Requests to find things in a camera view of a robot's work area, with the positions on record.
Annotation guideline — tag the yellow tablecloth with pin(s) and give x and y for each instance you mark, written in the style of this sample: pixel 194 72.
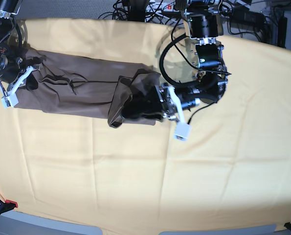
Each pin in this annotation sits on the yellow tablecloth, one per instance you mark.
pixel 234 171

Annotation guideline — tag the black power adapter box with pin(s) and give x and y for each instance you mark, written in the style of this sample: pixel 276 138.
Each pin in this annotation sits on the black power adapter box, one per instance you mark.
pixel 248 18

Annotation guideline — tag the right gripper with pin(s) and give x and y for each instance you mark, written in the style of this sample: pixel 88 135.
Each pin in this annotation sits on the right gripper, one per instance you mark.
pixel 11 66

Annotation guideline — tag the white power strip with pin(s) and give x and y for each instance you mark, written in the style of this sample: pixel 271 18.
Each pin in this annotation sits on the white power strip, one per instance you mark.
pixel 164 7

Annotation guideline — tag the black stand centre background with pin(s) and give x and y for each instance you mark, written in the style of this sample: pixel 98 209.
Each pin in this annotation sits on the black stand centre background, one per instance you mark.
pixel 137 10

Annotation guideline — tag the brown T-shirt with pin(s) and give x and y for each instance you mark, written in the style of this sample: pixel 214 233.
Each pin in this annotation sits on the brown T-shirt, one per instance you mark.
pixel 82 86

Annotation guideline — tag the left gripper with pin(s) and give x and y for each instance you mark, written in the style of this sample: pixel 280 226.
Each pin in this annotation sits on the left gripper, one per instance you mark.
pixel 160 102

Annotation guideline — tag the black post right background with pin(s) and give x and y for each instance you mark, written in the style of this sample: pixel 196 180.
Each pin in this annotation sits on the black post right background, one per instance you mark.
pixel 282 30

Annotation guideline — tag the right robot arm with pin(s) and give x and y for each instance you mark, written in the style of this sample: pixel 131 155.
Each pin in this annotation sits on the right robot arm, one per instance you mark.
pixel 10 33

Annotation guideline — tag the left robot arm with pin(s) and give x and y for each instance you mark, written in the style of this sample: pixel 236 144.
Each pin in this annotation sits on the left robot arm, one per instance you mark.
pixel 202 28

